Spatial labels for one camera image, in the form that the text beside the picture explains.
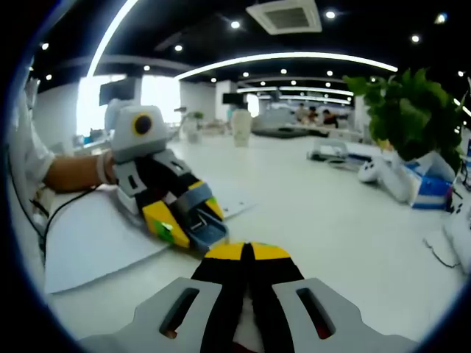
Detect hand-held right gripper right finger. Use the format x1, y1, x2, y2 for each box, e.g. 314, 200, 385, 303
247, 240, 419, 353

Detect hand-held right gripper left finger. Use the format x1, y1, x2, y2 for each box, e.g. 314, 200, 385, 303
79, 240, 247, 353

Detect white paper sheet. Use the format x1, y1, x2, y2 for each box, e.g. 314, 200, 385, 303
43, 183, 258, 295

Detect tall cream cup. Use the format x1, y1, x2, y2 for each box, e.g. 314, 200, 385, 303
230, 108, 254, 148

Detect person in white shirt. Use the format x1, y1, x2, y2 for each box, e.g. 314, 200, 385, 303
7, 73, 56, 236

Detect ceiling light strips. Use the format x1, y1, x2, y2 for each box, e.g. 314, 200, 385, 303
86, 0, 471, 118

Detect black flat bag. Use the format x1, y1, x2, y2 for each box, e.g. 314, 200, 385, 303
251, 126, 329, 140

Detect grey desk organiser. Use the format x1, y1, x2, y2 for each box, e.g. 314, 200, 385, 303
306, 141, 373, 171

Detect blue tissue box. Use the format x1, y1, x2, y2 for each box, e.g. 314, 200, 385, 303
408, 161, 456, 210

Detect ceiling air vent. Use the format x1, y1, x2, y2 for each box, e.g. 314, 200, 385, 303
245, 0, 323, 36

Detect green potted plant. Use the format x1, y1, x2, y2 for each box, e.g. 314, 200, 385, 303
341, 68, 468, 174

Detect ceiling spot lights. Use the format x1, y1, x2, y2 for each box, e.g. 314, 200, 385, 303
40, 10, 467, 96

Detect large wall television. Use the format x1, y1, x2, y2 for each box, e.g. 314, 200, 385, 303
99, 79, 135, 102

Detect thin black cable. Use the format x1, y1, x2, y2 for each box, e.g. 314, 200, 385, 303
422, 237, 464, 269

